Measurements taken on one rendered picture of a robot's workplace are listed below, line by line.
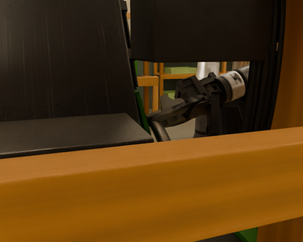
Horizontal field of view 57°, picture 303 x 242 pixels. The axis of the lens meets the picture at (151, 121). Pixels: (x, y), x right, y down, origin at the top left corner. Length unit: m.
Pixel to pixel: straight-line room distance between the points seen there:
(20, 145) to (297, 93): 0.38
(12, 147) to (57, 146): 0.06
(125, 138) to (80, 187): 0.19
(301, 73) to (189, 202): 0.25
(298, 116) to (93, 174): 0.30
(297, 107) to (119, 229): 0.29
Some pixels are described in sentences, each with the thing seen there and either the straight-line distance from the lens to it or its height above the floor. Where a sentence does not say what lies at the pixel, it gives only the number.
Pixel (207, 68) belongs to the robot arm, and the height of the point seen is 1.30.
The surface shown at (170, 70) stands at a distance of 6.03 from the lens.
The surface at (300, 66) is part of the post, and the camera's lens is 0.43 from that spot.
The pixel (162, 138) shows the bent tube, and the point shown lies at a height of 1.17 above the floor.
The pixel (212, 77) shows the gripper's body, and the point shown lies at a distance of 0.76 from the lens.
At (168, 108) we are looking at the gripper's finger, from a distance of 0.66.
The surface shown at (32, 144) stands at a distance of 0.42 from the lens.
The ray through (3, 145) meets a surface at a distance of 0.43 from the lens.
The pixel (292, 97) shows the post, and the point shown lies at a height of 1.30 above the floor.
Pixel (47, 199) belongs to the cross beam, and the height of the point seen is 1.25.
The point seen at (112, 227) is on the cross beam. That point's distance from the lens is 0.26.
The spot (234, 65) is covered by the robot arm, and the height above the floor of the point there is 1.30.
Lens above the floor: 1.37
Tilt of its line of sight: 14 degrees down
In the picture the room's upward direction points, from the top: straight up
